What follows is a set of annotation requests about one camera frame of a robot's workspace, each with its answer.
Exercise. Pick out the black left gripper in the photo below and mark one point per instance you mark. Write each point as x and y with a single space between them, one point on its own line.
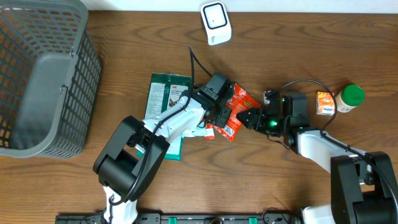
226 119

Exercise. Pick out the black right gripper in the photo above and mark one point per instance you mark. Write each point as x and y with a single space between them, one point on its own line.
257 119

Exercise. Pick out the red stick sachet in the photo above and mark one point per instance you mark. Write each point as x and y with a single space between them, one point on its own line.
209 133

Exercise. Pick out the light green wipes pack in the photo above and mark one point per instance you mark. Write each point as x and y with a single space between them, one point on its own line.
194 132

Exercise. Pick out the green white package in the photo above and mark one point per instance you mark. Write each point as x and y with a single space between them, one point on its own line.
165 90

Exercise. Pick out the small orange white box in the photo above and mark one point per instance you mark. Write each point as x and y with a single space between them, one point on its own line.
325 104

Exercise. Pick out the green lid seasoning jar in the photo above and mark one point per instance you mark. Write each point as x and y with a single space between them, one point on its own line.
349 98

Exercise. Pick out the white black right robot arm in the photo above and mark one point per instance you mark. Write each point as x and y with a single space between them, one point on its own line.
363 184

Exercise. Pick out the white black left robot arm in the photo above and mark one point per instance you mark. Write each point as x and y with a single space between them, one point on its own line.
132 156

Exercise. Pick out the white barcode scanner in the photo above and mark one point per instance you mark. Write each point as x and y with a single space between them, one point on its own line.
216 22

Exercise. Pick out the grey plastic laundry basket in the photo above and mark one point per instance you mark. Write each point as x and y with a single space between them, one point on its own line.
50 73

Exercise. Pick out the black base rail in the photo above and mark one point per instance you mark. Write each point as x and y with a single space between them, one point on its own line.
156 218

